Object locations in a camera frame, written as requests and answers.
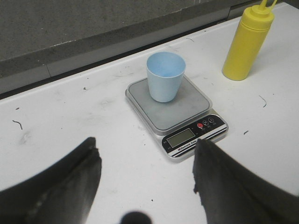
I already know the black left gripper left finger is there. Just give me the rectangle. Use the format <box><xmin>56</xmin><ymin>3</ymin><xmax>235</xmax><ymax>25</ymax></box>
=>
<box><xmin>0</xmin><ymin>137</ymin><xmax>102</xmax><ymax>224</ymax></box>

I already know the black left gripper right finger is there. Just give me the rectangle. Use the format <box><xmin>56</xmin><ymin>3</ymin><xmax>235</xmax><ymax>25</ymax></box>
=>
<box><xmin>192</xmin><ymin>140</ymin><xmax>299</xmax><ymax>224</ymax></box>

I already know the light blue plastic cup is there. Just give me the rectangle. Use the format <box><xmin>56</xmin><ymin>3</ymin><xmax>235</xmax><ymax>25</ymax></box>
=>
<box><xmin>146</xmin><ymin>52</ymin><xmax>186</xmax><ymax>103</ymax></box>

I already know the yellow squeeze bottle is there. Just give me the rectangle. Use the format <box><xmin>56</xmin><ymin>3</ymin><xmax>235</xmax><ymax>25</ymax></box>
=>
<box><xmin>222</xmin><ymin>0</ymin><xmax>277</xmax><ymax>81</ymax></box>

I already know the silver electronic kitchen scale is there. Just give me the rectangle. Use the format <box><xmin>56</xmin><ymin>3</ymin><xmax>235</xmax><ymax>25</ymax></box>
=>
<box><xmin>125</xmin><ymin>77</ymin><xmax>228</xmax><ymax>162</ymax></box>

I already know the grey stone counter ledge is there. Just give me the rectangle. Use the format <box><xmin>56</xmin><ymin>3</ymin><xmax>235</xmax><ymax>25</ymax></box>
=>
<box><xmin>0</xmin><ymin>0</ymin><xmax>257</xmax><ymax>98</ymax></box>

